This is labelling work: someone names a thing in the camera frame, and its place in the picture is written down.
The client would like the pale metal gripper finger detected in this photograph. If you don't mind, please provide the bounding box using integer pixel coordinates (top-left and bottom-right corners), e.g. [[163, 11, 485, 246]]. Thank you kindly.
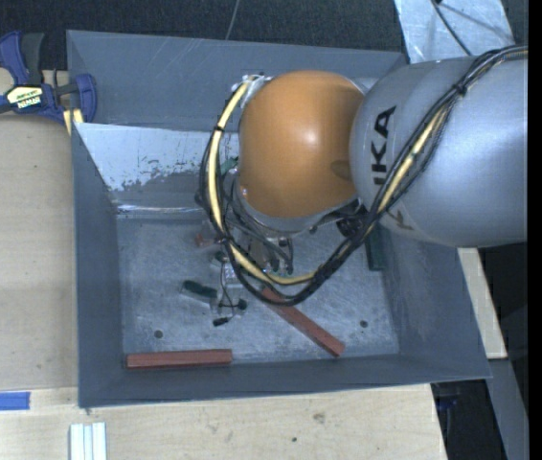
[[179, 264, 242, 306], [211, 288, 249, 329]]

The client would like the grey metal bin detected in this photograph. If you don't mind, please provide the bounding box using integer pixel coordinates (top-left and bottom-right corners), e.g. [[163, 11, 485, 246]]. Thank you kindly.
[[65, 29, 493, 409]]

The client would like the red-brown flat block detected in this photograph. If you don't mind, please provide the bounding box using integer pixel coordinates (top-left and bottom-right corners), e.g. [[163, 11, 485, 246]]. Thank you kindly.
[[260, 287, 347, 358], [124, 348, 234, 371]]

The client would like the dark green flat block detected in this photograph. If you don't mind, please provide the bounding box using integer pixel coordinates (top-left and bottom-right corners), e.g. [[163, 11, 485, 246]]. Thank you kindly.
[[365, 231, 386, 272]]

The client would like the pale wood board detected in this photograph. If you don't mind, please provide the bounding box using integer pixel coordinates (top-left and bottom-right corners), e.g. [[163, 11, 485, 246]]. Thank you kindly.
[[0, 116, 80, 393]]

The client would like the black cylinder on white bracket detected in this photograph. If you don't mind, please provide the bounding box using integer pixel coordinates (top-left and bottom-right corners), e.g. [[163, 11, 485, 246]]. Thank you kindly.
[[336, 216, 364, 239]]

